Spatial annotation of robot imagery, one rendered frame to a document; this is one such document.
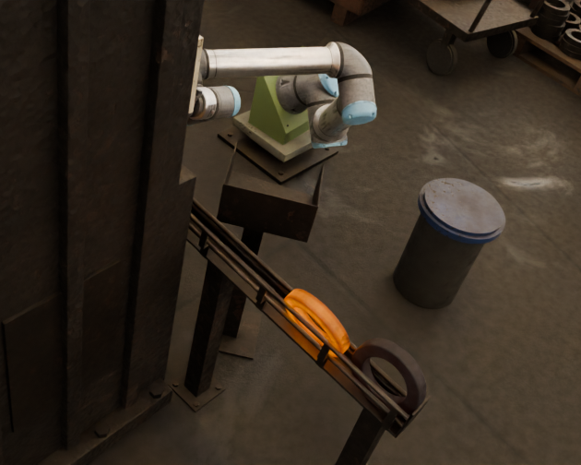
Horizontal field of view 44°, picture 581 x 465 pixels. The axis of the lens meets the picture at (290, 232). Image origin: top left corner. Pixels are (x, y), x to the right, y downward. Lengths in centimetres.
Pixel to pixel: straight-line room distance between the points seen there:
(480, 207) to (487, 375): 61
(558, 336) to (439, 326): 49
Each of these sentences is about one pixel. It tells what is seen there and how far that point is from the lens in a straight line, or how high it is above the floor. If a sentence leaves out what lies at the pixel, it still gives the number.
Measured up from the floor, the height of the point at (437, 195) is 43.
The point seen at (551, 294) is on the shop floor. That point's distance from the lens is 319.
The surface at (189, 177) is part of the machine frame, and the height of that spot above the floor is 87.
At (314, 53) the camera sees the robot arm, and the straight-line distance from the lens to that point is 238.
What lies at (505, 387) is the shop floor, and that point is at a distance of 275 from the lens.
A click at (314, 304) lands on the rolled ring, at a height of 78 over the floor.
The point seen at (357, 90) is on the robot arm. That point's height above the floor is 76.
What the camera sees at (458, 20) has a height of 32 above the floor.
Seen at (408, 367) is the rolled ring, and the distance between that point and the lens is 162.
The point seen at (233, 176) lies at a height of 61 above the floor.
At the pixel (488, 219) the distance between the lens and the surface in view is 265.
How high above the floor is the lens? 197
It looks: 42 degrees down
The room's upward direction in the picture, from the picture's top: 16 degrees clockwise
